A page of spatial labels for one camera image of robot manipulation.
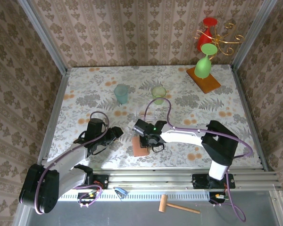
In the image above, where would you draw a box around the blue translucent plastic cup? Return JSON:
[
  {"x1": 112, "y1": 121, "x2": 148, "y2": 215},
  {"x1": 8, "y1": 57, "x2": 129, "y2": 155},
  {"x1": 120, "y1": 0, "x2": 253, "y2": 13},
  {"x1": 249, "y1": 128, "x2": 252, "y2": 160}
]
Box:
[{"x1": 114, "y1": 84, "x2": 129, "y2": 105}]

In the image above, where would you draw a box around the green translucent plastic cup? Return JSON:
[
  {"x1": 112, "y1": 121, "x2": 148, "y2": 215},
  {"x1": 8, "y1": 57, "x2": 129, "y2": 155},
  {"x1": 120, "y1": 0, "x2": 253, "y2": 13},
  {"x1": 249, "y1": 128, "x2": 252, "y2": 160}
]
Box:
[{"x1": 151, "y1": 85, "x2": 167, "y2": 105}]

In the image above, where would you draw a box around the small blue tag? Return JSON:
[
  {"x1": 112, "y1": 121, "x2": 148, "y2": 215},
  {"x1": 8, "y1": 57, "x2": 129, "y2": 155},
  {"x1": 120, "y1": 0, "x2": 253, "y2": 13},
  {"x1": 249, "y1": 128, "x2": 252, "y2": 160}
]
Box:
[{"x1": 114, "y1": 187, "x2": 129, "y2": 197}]

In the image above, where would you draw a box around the small wooden mallet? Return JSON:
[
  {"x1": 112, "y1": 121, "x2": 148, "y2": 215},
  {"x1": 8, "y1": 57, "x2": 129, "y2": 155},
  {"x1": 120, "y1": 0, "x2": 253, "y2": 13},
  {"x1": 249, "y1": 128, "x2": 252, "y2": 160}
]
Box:
[{"x1": 158, "y1": 194, "x2": 201, "y2": 215}]

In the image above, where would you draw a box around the grey metal sheet panel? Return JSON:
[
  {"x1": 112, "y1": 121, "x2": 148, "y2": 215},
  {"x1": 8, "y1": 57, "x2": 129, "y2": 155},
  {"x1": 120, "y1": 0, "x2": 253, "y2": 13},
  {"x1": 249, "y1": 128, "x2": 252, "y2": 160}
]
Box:
[{"x1": 21, "y1": 190, "x2": 283, "y2": 226}]

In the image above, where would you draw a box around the green plastic wine glass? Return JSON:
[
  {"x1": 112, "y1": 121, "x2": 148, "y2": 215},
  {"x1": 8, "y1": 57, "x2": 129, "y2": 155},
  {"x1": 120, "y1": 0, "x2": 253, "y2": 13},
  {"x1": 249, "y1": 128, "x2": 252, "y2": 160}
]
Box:
[{"x1": 194, "y1": 43, "x2": 218, "y2": 79}]

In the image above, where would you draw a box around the red plastic wine glass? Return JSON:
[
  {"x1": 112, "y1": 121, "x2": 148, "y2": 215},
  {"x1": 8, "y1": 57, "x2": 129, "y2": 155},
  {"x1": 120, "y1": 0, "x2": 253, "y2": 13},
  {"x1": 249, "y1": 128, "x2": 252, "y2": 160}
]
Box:
[{"x1": 196, "y1": 17, "x2": 219, "y2": 52}]

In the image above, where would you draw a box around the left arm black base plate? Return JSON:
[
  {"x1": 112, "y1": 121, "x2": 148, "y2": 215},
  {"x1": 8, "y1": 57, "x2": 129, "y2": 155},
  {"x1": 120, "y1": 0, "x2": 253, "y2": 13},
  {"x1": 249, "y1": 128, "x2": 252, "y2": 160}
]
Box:
[{"x1": 84, "y1": 174, "x2": 109, "y2": 190}]

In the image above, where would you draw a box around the aluminium front frame rail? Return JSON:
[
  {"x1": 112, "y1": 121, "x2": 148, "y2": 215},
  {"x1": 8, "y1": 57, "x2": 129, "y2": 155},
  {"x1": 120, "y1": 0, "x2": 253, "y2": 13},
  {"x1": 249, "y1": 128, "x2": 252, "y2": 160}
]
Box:
[{"x1": 39, "y1": 167, "x2": 283, "y2": 191}]

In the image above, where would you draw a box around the white slotted cable duct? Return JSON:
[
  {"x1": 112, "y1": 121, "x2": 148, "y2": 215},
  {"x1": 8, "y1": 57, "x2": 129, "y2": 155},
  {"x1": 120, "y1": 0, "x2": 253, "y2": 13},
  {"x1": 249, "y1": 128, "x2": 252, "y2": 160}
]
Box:
[{"x1": 58, "y1": 192, "x2": 212, "y2": 202}]

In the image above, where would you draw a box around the aluminium table side rail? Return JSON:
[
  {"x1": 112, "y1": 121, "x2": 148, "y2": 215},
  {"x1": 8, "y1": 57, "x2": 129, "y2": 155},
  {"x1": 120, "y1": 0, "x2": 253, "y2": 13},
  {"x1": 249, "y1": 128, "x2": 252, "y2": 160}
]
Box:
[
  {"x1": 37, "y1": 67, "x2": 70, "y2": 165},
  {"x1": 230, "y1": 65, "x2": 270, "y2": 172}
]

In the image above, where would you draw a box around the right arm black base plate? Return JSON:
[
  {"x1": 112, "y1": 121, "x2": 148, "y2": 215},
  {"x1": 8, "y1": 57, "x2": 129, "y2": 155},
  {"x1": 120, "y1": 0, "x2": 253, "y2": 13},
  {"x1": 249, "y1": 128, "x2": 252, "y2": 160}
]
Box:
[{"x1": 192, "y1": 173, "x2": 236, "y2": 190}]

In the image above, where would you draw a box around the gold wire rack wooden base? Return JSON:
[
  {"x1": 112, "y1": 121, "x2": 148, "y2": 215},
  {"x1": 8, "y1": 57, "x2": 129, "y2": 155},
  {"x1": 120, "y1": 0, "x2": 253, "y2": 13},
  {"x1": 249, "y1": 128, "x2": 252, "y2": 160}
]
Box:
[{"x1": 186, "y1": 22, "x2": 245, "y2": 94}]

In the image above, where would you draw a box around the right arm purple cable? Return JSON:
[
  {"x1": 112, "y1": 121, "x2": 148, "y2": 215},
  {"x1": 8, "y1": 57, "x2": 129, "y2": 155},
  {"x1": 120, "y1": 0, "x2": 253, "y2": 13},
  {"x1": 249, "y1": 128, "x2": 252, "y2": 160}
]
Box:
[{"x1": 144, "y1": 97, "x2": 253, "y2": 223}]

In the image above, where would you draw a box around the aluminium frame post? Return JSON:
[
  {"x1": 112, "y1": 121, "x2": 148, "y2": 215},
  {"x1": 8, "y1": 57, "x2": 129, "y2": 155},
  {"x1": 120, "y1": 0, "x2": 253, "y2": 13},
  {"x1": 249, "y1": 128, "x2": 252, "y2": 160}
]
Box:
[
  {"x1": 17, "y1": 0, "x2": 69, "y2": 75},
  {"x1": 233, "y1": 0, "x2": 278, "y2": 69}
]

